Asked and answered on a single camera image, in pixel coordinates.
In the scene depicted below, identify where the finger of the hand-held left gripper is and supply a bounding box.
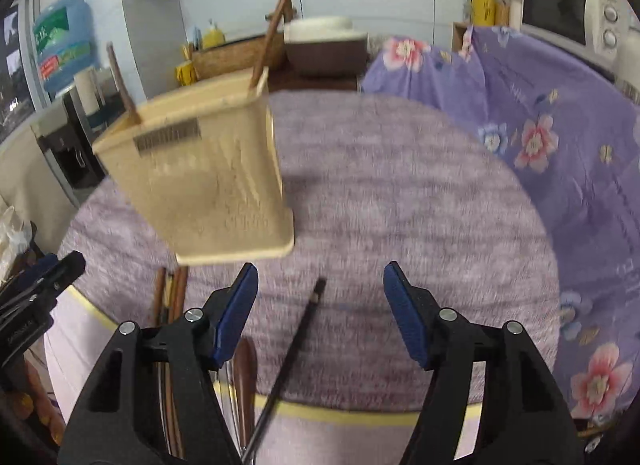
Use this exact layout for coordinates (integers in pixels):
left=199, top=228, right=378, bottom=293
left=0, top=251, right=87, bottom=318
left=0, top=312, right=54, bottom=383

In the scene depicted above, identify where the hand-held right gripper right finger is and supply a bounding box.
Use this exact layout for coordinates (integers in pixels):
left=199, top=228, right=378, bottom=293
left=382, top=261, right=586, bottom=465

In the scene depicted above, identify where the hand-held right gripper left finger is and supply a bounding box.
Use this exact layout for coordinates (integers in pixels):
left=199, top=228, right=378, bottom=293
left=57, top=262, right=259, bottom=465

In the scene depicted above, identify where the brown wooden chopstick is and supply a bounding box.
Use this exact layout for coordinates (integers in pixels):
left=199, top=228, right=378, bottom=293
left=166, top=265, right=190, bottom=461
left=151, top=267, right=171, bottom=461
left=248, top=0, right=302, bottom=93
left=106, top=42, right=142, bottom=126

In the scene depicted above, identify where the black chopstick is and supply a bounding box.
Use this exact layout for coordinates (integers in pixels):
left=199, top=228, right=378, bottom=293
left=240, top=277, right=328, bottom=465

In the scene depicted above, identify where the thin metal utensil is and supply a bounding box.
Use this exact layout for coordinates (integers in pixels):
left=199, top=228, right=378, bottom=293
left=223, top=362, right=238, bottom=448

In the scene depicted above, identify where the beige plastic utensil holder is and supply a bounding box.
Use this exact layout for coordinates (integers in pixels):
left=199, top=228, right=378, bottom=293
left=92, top=66, right=296, bottom=267

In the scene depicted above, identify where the orange patterned cloth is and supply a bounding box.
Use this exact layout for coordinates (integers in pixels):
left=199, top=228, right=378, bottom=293
left=17, top=360, right=67, bottom=448

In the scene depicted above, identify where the grey water dispenser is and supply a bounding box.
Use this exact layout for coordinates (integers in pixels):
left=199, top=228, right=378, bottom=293
left=31, top=67, right=146, bottom=208

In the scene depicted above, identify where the white cup stack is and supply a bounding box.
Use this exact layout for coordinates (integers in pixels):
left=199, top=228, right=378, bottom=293
left=75, top=67, right=102, bottom=118

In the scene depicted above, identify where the purple floral cloth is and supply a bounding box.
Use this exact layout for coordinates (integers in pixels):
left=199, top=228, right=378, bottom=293
left=361, top=25, right=640, bottom=433

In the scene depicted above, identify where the window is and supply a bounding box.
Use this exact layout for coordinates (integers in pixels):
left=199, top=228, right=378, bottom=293
left=0, top=0, right=51, bottom=140

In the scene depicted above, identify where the blue water bottle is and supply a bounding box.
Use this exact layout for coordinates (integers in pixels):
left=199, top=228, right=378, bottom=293
left=32, top=0, right=98, bottom=96

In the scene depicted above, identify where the yellow packet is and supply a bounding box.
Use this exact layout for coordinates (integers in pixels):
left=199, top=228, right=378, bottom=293
left=175, top=62, right=199, bottom=87

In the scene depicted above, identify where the dark wooden side table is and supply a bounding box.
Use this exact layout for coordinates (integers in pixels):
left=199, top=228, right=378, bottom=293
left=267, top=65, right=363, bottom=92

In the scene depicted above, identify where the wicker basket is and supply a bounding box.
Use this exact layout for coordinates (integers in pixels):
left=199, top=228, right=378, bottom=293
left=191, top=35, right=288, bottom=80

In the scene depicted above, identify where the brown pot with white lid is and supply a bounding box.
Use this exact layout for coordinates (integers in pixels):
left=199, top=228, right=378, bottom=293
left=284, top=16, right=369, bottom=76

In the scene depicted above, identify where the yellow dish soap bottle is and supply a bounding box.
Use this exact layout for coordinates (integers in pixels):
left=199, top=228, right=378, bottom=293
left=200, top=20, right=227, bottom=50

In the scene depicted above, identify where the wooden board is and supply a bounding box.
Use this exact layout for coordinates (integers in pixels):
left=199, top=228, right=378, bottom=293
left=495, top=0, right=523, bottom=26

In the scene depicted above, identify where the white microwave oven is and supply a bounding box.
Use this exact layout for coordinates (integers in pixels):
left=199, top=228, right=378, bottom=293
left=520, top=0, right=632, bottom=66

